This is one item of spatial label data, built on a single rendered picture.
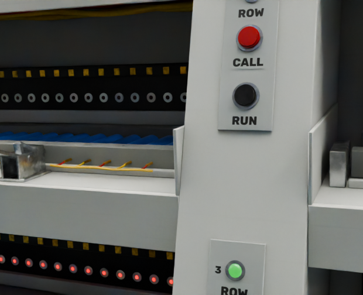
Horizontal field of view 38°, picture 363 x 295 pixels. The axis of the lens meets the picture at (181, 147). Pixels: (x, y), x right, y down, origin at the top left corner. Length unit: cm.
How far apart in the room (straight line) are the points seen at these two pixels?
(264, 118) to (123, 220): 14
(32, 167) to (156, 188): 12
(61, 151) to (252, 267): 22
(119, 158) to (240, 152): 13
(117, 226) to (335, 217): 17
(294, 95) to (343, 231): 10
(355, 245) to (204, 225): 10
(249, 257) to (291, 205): 5
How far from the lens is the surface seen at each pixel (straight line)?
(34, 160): 49
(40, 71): 67
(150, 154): 46
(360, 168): 44
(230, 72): 39
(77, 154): 49
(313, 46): 39
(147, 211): 41
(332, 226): 37
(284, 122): 38
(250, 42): 39
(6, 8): 53
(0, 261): 70
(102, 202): 42
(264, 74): 39
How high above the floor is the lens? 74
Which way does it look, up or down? 6 degrees up
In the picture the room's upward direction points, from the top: 4 degrees clockwise
